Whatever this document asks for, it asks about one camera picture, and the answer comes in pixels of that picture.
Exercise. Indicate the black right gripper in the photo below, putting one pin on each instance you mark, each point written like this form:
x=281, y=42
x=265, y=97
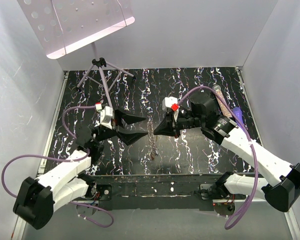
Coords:
x=167, y=126

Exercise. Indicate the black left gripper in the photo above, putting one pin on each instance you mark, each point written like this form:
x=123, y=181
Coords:
x=126, y=137

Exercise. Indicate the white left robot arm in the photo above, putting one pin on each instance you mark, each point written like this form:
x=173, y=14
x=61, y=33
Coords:
x=38, y=198

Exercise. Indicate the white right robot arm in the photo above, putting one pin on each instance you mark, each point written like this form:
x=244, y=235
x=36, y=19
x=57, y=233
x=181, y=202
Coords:
x=279, y=183

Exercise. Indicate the white perforated music stand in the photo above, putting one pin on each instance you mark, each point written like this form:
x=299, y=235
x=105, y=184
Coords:
x=64, y=26

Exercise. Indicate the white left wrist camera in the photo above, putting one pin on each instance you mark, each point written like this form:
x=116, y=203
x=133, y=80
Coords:
x=106, y=115

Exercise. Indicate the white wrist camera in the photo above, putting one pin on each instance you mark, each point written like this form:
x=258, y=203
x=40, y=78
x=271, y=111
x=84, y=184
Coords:
x=171, y=104
x=106, y=115

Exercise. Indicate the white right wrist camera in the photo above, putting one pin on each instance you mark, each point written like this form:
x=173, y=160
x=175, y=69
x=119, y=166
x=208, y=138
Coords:
x=171, y=104

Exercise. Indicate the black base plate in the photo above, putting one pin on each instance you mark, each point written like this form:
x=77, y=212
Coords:
x=152, y=191

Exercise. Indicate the aluminium rail frame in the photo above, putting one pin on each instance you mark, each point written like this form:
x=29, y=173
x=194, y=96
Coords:
x=275, y=180

